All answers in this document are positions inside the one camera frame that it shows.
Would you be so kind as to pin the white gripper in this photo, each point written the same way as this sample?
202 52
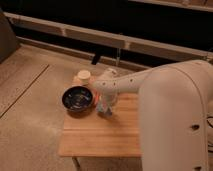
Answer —
107 98

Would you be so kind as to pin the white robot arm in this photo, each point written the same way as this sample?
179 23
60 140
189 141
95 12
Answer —
173 106

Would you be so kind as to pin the dark blue bowl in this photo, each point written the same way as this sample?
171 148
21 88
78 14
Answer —
77 98

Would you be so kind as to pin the small white cup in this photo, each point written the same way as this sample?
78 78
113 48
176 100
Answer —
84 76

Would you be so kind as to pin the wooden table leg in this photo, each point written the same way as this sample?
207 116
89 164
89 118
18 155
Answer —
76 163

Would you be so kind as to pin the grey panel at left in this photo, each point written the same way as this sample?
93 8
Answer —
8 40

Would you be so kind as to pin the grey metal rail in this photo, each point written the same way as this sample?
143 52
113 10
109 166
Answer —
133 44

